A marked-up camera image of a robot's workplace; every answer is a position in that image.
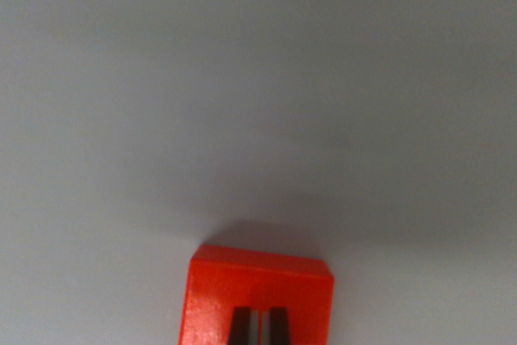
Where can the red cube block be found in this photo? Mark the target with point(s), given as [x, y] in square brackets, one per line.
[258, 280]

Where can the white plastic bin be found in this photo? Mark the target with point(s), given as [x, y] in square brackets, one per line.
[242, 98]

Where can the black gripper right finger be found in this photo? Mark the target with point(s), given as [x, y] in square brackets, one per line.
[278, 326]

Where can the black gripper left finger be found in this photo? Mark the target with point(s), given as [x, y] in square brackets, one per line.
[240, 326]

